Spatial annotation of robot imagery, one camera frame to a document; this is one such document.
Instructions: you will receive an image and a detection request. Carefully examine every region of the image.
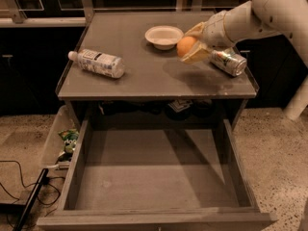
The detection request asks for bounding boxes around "clear plastic bin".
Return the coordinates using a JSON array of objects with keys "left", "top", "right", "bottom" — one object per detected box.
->
[{"left": 41, "top": 106, "right": 76, "bottom": 170}]

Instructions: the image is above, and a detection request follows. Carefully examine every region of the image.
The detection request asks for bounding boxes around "black cable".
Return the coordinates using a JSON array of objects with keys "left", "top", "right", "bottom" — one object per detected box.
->
[{"left": 0, "top": 160, "right": 66, "bottom": 217}]

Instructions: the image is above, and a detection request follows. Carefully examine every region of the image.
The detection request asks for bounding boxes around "grey open drawer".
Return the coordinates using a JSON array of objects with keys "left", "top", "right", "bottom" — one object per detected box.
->
[{"left": 38, "top": 121, "right": 277, "bottom": 231}]

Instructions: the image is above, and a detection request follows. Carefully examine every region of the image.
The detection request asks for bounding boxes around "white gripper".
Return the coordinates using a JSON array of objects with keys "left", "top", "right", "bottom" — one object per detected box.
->
[{"left": 181, "top": 11, "right": 234, "bottom": 64}]

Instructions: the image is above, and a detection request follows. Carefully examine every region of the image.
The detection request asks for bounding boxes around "white bowl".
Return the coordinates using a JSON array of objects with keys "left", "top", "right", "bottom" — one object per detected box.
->
[{"left": 144, "top": 26, "right": 184, "bottom": 50}]

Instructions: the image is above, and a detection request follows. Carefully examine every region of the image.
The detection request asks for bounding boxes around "green soda can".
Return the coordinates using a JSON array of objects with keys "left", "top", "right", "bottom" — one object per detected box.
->
[{"left": 210, "top": 48, "right": 247, "bottom": 77}]

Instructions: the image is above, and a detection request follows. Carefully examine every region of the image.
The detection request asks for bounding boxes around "green snack bag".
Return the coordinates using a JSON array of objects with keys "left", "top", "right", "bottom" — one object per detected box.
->
[{"left": 58, "top": 129, "right": 79, "bottom": 162}]

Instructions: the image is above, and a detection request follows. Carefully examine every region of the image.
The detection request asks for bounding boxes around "orange fruit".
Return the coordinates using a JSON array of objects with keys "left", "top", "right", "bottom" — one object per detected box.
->
[{"left": 177, "top": 37, "right": 197, "bottom": 58}]

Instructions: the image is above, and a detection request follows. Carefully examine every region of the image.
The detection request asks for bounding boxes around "clear plastic water bottle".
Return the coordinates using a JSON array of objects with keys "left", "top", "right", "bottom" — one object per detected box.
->
[{"left": 68, "top": 49, "right": 125, "bottom": 79}]

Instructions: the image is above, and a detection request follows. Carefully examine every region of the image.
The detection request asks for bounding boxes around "black flat device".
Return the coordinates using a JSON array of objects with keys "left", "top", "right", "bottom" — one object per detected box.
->
[{"left": 13, "top": 168, "right": 48, "bottom": 231}]

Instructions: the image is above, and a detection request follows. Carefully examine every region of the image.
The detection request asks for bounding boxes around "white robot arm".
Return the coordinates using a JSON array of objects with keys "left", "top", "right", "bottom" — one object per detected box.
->
[{"left": 180, "top": 0, "right": 308, "bottom": 65}]

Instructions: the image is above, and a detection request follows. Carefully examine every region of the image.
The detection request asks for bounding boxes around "grey cabinet counter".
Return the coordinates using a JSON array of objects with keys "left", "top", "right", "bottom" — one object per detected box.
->
[{"left": 57, "top": 12, "right": 257, "bottom": 122}]

